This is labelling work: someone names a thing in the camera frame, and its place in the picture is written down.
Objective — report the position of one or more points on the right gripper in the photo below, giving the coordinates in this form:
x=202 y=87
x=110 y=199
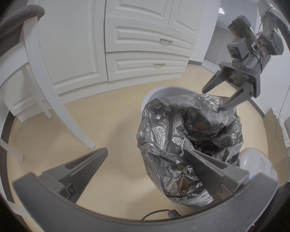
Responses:
x=244 y=74

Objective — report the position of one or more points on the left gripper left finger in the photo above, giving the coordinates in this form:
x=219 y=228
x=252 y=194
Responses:
x=79 y=173

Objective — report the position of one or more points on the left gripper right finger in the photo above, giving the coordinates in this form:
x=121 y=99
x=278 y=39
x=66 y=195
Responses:
x=215 y=175

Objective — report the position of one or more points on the black plastic bag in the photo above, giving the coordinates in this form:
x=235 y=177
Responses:
x=174 y=153

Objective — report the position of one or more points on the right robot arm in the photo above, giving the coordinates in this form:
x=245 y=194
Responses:
x=274 y=42

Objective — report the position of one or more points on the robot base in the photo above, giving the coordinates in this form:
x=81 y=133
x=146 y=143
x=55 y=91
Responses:
x=256 y=161

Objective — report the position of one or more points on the white trash bin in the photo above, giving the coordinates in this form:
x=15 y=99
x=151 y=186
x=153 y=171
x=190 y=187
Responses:
x=164 y=92

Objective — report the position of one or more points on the white wardrobe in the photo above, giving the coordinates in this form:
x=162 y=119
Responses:
x=135 y=32

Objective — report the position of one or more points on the white chair grey cushions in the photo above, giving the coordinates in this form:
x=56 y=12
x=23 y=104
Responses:
x=38 y=57

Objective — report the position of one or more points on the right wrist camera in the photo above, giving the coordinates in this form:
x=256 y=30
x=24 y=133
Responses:
x=235 y=49

